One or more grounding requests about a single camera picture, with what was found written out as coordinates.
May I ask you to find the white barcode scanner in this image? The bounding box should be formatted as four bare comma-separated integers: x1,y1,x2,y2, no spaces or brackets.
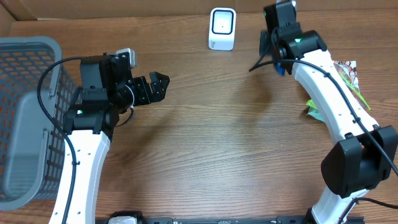
208,7,236,51

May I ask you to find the green snack bag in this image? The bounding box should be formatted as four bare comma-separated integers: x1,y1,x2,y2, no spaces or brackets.
305,73,371,114

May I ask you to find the black rail at table edge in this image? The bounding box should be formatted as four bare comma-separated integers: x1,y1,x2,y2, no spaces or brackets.
96,210,366,224

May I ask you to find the mint green snack packet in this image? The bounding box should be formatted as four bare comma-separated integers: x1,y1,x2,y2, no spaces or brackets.
307,108,325,123

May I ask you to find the blue snack bar wrapper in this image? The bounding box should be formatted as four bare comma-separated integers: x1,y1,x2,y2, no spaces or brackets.
274,63,285,76

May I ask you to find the grey plastic basket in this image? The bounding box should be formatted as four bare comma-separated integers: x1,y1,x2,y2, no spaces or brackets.
1,36,77,211

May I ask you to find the brown cardboard back wall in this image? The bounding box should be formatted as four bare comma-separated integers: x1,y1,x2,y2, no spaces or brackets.
1,0,397,21

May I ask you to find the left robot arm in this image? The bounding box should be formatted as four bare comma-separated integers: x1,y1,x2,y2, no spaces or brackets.
50,50,170,223

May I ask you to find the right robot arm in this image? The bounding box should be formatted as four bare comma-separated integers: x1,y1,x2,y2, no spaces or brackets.
264,1,397,223

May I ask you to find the beige cookie bag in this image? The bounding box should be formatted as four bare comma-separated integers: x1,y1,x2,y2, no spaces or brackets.
334,60,358,76

